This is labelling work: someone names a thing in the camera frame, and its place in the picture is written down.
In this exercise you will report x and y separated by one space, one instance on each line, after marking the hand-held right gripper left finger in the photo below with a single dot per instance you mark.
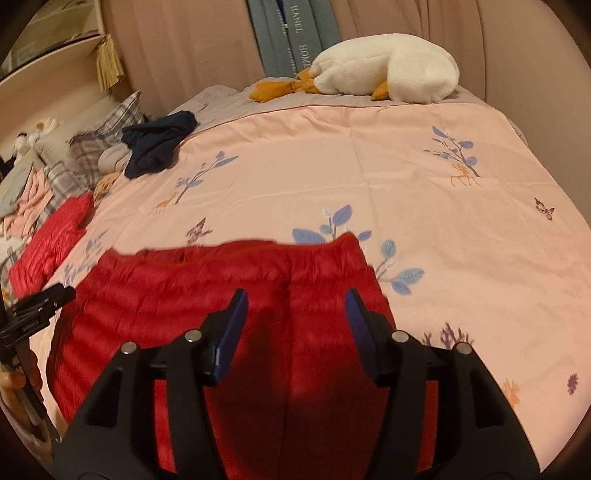
229 327

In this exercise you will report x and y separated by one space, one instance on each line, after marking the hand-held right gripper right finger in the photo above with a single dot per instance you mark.
359 323

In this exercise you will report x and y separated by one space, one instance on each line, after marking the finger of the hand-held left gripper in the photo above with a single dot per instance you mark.
48 297

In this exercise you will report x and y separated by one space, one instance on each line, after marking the red down jacket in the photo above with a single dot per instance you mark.
277 286
44 249

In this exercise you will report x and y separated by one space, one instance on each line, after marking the pink clothes pile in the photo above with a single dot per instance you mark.
27 203

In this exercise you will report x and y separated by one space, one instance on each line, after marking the pink printed bedsheet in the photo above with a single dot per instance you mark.
351 175

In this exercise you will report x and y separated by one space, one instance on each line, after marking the plaid pillow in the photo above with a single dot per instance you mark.
97 138

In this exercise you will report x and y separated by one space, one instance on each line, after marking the small plush toys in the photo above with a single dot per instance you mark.
34 131

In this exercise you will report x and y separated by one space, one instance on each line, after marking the navy garment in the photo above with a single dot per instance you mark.
154 143

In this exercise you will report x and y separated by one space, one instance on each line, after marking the yellow tassel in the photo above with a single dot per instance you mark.
109 62

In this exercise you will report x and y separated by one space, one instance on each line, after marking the cream shelf unit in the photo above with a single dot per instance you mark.
51 50

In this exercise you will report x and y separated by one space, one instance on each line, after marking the white goose plush toy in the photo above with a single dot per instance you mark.
378 69

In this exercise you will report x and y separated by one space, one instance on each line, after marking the beige curtain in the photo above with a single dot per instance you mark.
194 41

